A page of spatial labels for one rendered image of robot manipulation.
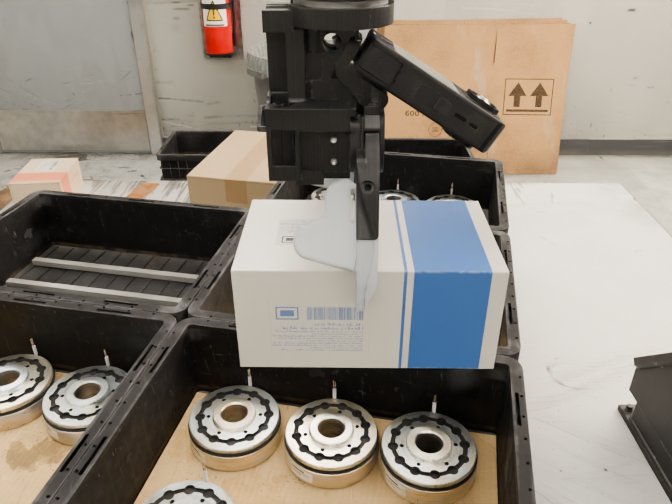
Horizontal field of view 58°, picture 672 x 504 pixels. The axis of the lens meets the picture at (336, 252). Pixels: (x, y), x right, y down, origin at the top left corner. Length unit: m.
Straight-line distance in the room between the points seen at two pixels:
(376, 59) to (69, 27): 3.55
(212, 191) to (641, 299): 0.89
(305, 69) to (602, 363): 0.82
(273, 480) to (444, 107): 0.44
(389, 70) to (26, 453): 0.59
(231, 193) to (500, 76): 2.50
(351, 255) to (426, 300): 0.07
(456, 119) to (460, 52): 3.12
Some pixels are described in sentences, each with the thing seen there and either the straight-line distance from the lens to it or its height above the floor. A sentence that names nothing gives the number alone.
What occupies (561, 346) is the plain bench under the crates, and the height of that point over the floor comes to 0.70.
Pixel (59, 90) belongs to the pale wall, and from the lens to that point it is 4.05.
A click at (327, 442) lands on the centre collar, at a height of 0.87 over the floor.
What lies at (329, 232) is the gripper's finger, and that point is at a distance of 0.43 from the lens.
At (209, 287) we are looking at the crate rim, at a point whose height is 0.92.
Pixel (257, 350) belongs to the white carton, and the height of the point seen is 1.06.
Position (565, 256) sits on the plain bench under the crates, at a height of 0.70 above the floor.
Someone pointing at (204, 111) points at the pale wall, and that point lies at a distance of 3.85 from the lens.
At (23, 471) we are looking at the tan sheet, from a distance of 0.78.
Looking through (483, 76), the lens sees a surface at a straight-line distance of 3.59.
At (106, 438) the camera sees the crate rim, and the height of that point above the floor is 0.93.
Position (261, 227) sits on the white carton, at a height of 1.14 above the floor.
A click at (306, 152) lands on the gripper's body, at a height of 1.21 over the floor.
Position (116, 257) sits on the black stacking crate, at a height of 0.83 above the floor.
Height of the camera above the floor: 1.37
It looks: 30 degrees down
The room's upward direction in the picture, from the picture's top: straight up
